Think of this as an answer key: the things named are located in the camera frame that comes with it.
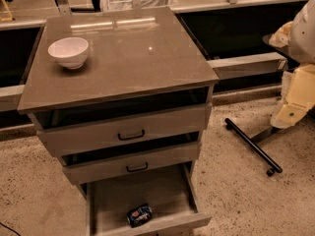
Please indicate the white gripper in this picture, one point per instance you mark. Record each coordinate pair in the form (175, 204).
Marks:
(304, 38)

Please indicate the blue pepsi can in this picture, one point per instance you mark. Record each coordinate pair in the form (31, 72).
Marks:
(139, 215)

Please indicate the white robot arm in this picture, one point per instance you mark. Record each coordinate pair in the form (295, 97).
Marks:
(305, 19)

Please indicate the open bottom grey drawer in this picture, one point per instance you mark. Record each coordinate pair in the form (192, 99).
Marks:
(167, 191)

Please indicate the grey drawer cabinet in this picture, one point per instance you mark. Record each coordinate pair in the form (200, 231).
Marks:
(138, 62)

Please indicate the middle grey drawer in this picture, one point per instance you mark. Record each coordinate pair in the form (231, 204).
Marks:
(116, 166)

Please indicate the top grey drawer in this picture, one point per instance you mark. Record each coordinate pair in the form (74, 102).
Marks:
(103, 134)

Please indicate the black side table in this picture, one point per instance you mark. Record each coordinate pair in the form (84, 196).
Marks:
(252, 145)

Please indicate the clear plastic bin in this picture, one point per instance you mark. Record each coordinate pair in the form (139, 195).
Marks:
(122, 5)

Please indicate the white ceramic bowl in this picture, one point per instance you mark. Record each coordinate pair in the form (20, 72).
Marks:
(69, 52)

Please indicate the yellow object top left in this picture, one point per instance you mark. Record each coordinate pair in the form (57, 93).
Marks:
(5, 13)

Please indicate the black top drawer handle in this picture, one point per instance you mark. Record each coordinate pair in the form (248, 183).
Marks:
(139, 135)

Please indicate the black drawer handle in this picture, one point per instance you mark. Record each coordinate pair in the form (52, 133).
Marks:
(137, 169)
(139, 135)

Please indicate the black middle drawer handle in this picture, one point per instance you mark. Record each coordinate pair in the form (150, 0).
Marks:
(137, 169)

